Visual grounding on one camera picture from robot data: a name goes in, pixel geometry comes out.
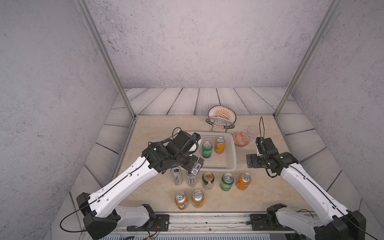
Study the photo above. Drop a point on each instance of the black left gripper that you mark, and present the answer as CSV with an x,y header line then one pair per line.
x,y
191,166

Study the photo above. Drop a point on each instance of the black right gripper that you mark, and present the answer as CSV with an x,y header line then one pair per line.
x,y
253,163

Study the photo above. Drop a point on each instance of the white Monster can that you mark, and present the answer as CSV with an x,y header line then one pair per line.
x,y
176,173
191,179

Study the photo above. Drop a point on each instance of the orange Fanta can front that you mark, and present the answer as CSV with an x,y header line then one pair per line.
x,y
244,181

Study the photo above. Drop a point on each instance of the orange fanta can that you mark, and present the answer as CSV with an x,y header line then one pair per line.
x,y
181,200
244,181

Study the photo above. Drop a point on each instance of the green gold-top can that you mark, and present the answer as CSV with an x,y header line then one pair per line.
x,y
208,179

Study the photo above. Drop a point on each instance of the white plastic basket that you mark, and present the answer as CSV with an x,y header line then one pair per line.
x,y
225,162

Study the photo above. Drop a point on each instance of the green Sprite can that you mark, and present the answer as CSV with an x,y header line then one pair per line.
x,y
227,181

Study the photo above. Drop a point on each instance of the orange Fanta can back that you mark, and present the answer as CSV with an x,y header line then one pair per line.
x,y
181,200

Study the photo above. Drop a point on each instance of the small orange can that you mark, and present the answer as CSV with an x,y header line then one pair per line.
x,y
198,198

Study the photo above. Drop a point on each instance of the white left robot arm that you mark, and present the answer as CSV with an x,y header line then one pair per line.
x,y
101,209

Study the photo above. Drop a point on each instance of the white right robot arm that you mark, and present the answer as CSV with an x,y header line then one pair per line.
x,y
334,221

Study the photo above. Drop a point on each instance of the clear plastic cup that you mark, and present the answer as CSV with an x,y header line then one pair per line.
x,y
253,131

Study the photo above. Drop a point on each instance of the red patterned bowl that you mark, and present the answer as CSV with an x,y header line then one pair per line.
x,y
241,139

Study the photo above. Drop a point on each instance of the dark rimmed plate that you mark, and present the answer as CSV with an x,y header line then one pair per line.
x,y
218,120

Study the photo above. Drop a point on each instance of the decorated plate upright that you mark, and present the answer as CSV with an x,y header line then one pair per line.
x,y
224,112

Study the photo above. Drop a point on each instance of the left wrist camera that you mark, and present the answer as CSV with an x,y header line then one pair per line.
x,y
196,141

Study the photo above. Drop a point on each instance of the metal wire plate stand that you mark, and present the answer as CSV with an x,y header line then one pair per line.
x,y
225,126

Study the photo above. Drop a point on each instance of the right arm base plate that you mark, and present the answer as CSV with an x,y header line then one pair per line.
x,y
263,222

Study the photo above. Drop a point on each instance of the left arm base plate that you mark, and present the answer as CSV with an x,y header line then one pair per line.
x,y
159,222

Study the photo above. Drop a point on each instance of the aluminium rail frame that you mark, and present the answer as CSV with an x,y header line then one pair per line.
x,y
201,226

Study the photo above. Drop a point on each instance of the right aluminium corner post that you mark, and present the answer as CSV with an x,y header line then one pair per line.
x,y
320,32

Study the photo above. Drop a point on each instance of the aluminium corner post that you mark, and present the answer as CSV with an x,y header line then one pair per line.
x,y
86,14
320,32

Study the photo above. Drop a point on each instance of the left aluminium corner post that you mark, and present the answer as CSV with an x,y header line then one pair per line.
x,y
86,14

